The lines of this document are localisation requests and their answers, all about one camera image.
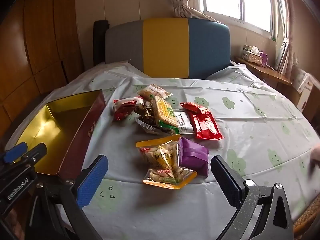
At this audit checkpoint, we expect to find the grey yellow blue headboard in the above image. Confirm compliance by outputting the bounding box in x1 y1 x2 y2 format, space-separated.
105 17 231 79

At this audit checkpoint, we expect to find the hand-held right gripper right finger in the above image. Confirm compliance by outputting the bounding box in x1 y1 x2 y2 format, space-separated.
210 155 294 240

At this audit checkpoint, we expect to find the white carton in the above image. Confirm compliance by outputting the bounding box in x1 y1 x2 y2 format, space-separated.
291 66 320 113

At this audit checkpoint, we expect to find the brown snack packet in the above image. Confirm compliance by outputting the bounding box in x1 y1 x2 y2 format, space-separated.
135 101 161 134

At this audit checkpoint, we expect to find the beige patterned curtain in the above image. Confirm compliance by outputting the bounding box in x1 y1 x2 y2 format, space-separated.
269 0 297 74

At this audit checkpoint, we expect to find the wooden wardrobe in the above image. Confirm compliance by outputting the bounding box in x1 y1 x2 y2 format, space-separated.
0 0 84 135

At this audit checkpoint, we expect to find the wooden nightstand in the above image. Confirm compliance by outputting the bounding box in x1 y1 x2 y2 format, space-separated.
234 56 300 98

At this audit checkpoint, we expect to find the dark red gold tin box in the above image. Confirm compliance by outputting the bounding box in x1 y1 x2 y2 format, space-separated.
5 89 107 180

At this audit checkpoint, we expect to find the red and white snack packet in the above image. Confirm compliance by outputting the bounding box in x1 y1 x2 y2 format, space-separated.
112 97 144 122

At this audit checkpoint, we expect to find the yellow peanut packet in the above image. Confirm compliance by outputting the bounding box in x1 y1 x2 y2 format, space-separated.
136 134 182 172
142 166 197 189

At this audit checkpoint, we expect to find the clear beige snack packet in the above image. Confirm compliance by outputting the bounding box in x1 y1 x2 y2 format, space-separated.
137 84 173 100

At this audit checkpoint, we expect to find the beige tied curtain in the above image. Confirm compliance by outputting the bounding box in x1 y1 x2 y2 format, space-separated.
164 0 220 22

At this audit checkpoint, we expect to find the pink soft object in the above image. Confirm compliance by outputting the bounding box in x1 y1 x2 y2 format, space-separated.
310 144 320 167

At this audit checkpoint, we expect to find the green yellow cracker packet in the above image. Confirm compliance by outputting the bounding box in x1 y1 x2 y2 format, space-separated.
151 95 180 135

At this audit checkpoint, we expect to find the large red snack packet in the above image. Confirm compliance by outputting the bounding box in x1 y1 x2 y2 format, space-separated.
187 106 224 140

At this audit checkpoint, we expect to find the woven bamboo mat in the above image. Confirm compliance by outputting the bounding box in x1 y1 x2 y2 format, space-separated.
292 200 320 234

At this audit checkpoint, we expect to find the purple snack packet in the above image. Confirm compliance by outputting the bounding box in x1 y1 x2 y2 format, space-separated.
179 137 209 177

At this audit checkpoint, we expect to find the woven tissue box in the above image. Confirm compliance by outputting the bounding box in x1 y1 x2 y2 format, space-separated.
240 44 263 64

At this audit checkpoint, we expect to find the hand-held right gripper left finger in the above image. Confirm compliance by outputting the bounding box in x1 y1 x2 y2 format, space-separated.
25 154 109 240

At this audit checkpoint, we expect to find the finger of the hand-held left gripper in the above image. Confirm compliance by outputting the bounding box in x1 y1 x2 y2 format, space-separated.
0 141 28 165
14 143 48 171

